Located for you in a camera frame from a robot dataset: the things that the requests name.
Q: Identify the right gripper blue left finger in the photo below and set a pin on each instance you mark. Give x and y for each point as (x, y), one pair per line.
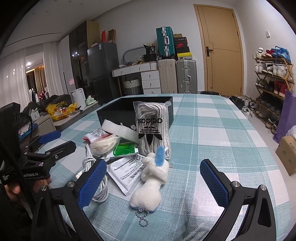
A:
(73, 224)

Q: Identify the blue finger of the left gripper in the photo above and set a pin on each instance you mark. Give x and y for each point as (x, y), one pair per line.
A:
(44, 139)
(61, 150)

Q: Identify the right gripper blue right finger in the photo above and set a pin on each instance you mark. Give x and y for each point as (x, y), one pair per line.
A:
(258, 222)

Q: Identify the red white packaged cloth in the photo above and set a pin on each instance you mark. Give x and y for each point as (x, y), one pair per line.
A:
(95, 135)

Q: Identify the white foam piece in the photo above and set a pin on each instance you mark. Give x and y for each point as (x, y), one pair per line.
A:
(121, 131)

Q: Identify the white plush toy keychain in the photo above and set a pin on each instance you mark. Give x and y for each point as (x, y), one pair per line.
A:
(147, 198)

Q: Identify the adidas shoelace bag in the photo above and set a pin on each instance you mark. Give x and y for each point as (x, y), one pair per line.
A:
(152, 123)

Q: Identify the grey low cabinet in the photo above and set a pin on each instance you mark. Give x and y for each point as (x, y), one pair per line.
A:
(44, 124)

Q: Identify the yellow plastic bag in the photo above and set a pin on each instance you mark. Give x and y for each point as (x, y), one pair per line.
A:
(60, 110)

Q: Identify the cream rolled band in bag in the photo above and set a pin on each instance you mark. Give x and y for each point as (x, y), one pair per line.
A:
(103, 146)

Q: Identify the white small appliance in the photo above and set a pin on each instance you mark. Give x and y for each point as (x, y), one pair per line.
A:
(78, 97)

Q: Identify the green sachet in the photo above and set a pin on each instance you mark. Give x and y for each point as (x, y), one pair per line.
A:
(124, 149)

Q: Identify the white printed foil pouch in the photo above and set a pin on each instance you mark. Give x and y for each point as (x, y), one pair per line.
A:
(126, 172)

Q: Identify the brown cardboard box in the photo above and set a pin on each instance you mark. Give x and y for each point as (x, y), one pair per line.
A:
(286, 153)

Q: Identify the woven laundry basket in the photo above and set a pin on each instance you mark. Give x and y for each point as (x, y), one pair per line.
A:
(132, 87)

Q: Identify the black refrigerator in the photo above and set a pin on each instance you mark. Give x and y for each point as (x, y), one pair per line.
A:
(103, 58)

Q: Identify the dark tall cabinet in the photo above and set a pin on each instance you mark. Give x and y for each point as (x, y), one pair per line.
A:
(80, 40)

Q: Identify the purple bag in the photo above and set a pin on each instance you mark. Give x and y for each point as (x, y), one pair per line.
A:
(287, 117)

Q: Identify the white drawer desk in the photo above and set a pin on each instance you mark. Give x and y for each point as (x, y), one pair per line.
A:
(147, 73)

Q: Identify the black bag on desk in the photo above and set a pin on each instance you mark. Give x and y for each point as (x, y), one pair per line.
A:
(150, 52)

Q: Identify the beige suitcase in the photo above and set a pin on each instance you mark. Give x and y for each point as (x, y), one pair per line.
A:
(167, 75)

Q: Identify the silver suitcase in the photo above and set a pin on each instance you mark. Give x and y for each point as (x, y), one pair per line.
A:
(186, 72)

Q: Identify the teal suitcase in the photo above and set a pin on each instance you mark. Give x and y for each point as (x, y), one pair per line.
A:
(166, 44)

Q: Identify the wooden shoe rack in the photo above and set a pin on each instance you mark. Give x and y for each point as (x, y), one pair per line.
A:
(274, 80)

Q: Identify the stack of shoe boxes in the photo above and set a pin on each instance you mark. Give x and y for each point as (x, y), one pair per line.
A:
(182, 47)

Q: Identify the wooden door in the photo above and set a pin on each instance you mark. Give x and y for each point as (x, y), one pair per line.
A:
(222, 49)

